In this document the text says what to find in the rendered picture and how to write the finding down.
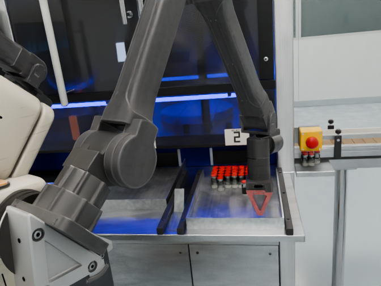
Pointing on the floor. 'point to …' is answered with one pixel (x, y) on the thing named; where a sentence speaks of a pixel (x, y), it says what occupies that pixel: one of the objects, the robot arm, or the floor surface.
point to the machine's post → (284, 114)
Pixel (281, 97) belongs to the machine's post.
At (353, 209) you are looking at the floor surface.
